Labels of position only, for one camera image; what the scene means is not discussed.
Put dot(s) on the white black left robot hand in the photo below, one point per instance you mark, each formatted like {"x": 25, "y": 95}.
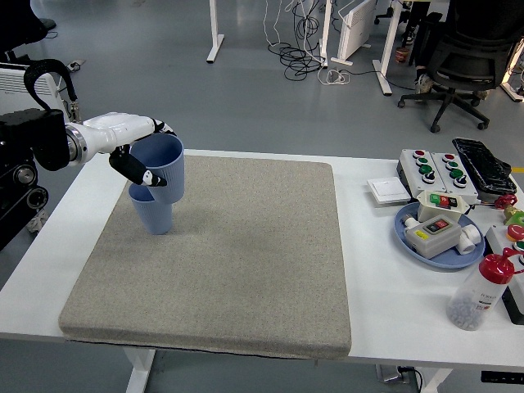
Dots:
{"x": 110, "y": 131}

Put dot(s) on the blue ribbed plastic cup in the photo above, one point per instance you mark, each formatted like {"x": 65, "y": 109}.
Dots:
{"x": 153, "y": 217}
{"x": 172, "y": 172}

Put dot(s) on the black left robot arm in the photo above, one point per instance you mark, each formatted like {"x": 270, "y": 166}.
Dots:
{"x": 41, "y": 135}

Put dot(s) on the red paper cup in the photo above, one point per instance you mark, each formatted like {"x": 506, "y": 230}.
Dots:
{"x": 402, "y": 55}

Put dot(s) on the white panel heater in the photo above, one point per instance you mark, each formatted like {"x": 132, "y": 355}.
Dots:
{"x": 356, "y": 28}
{"x": 12, "y": 84}

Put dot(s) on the standing person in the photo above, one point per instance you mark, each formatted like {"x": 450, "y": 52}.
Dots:
{"x": 39, "y": 220}

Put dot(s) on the white desk leg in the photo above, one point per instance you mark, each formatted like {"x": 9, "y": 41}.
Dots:
{"x": 387, "y": 53}
{"x": 324, "y": 32}
{"x": 215, "y": 37}

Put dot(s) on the grey-brown table mat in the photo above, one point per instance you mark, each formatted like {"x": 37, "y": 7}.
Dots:
{"x": 245, "y": 245}

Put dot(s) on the white table leg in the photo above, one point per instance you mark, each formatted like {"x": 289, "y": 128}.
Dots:
{"x": 436, "y": 378}
{"x": 139, "y": 368}

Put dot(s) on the white plug fitting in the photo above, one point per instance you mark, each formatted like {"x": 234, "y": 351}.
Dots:
{"x": 408, "y": 221}

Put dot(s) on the grey four-button control box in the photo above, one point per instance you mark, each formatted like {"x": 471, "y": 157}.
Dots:
{"x": 421, "y": 172}
{"x": 454, "y": 176}

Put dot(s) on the seated person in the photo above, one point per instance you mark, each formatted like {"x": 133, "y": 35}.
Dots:
{"x": 423, "y": 84}

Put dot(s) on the blue round plate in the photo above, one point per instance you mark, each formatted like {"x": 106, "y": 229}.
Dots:
{"x": 450, "y": 258}

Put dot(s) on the black mesh office chair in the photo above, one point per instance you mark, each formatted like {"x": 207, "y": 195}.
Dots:
{"x": 471, "y": 53}

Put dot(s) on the black plastic tray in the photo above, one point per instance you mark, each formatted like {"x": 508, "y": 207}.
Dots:
{"x": 483, "y": 163}

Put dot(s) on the white pipe fitting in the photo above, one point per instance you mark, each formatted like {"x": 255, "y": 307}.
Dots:
{"x": 468, "y": 239}

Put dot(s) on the clear bottle red cap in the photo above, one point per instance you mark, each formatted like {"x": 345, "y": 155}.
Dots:
{"x": 475, "y": 299}

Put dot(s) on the green round part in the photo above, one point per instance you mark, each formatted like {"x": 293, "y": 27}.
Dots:
{"x": 518, "y": 217}

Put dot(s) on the white box red mushroom button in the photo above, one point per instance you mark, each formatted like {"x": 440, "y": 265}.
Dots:
{"x": 513, "y": 241}

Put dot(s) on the black table control panel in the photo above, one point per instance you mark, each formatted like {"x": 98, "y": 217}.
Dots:
{"x": 501, "y": 376}

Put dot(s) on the white wall switch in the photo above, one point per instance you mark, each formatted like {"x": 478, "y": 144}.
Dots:
{"x": 387, "y": 189}

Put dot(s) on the grey red-black switch box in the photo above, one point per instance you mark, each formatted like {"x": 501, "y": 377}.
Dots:
{"x": 432, "y": 237}

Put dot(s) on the white green-red switch box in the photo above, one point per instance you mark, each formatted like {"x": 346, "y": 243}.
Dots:
{"x": 442, "y": 202}

